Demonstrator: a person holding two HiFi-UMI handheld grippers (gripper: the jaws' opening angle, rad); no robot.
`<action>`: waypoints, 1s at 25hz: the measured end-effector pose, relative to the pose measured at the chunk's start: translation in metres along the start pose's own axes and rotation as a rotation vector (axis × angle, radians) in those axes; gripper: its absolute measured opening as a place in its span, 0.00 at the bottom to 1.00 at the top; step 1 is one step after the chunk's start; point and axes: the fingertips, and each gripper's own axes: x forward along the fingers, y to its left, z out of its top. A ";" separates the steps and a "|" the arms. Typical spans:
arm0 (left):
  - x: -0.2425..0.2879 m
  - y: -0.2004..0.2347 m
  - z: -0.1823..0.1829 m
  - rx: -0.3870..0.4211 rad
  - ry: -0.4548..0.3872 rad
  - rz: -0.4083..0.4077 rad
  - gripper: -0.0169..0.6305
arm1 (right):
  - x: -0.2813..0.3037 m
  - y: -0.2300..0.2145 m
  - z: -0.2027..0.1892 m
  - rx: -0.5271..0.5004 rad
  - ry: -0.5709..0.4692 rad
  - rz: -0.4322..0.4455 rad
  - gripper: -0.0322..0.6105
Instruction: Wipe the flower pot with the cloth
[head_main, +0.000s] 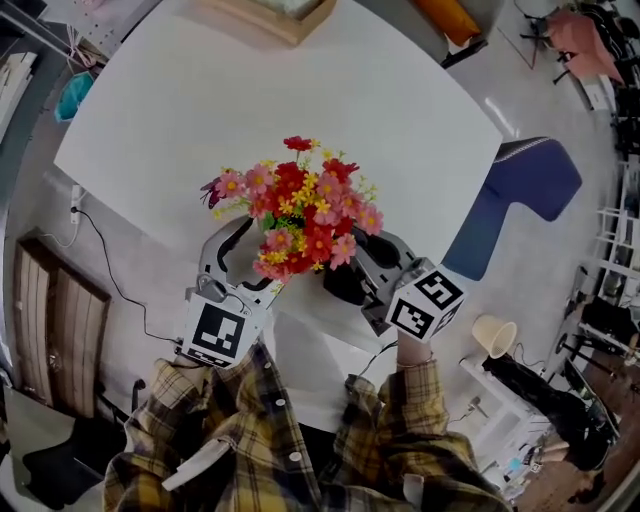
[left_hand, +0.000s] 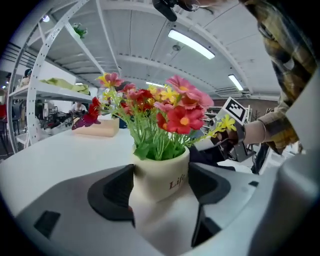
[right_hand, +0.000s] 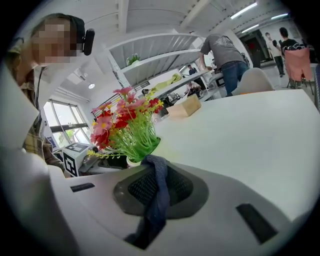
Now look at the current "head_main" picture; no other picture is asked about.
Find white clip-on device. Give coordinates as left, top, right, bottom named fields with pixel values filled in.
left=161, top=438, right=232, bottom=492

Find person's right forearm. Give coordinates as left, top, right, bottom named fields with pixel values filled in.
left=343, top=335, right=454, bottom=451

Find pink chair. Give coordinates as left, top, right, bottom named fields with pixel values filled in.
left=546, top=8, right=625, bottom=85

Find white shelf rack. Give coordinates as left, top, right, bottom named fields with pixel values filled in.
left=593, top=154, right=640, bottom=281

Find blue chair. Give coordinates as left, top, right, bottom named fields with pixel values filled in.
left=441, top=136, right=584, bottom=282

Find teal basket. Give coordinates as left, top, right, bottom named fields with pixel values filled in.
left=53, top=71, right=96, bottom=123

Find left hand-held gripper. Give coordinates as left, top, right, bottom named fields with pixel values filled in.
left=180, top=215, right=281, bottom=371

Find wooden tray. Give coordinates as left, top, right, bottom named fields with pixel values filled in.
left=197, top=0, right=338, bottom=47

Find red pink artificial flowers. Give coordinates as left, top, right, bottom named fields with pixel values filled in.
left=199, top=135, right=385, bottom=296

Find person's left forearm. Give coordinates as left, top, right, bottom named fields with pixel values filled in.
left=149, top=344, right=282, bottom=454

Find orange cushion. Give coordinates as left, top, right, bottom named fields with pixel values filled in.
left=412, top=0, right=482, bottom=45

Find black office chair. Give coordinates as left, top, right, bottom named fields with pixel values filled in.
left=21, top=418, right=128, bottom=510

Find black bag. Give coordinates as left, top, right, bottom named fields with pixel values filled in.
left=482, top=353, right=619, bottom=472

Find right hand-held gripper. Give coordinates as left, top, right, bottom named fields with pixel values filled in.
left=351, top=227, right=469, bottom=344

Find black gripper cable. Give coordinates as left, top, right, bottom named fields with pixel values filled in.
left=356, top=340, right=400, bottom=377

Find person's plaid shirt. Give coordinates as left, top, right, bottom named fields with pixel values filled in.
left=102, top=399, right=509, bottom=512

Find black power cable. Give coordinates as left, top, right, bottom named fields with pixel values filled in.
left=73, top=206, right=184, bottom=347

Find black flower pot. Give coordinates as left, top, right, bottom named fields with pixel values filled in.
left=322, top=263, right=370, bottom=307

